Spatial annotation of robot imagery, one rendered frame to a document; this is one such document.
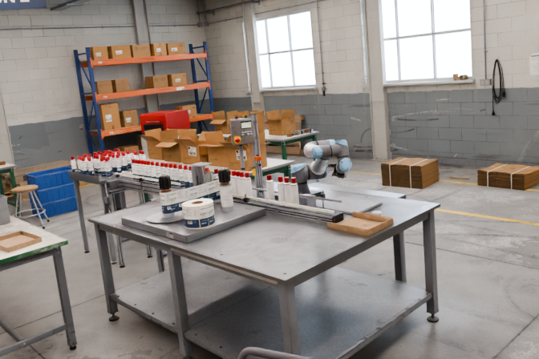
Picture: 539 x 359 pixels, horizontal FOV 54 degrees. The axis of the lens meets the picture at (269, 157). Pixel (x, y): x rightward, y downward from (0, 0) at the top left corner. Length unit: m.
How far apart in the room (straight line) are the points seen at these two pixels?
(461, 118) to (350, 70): 2.30
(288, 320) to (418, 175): 5.02
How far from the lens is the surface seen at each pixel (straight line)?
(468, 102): 8.75
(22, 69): 11.03
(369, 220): 3.39
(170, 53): 11.59
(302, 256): 2.87
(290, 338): 2.78
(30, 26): 11.17
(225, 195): 3.65
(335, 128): 10.30
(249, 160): 5.51
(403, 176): 7.60
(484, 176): 7.59
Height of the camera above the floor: 1.84
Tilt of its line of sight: 10 degrees down
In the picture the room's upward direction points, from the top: 5 degrees counter-clockwise
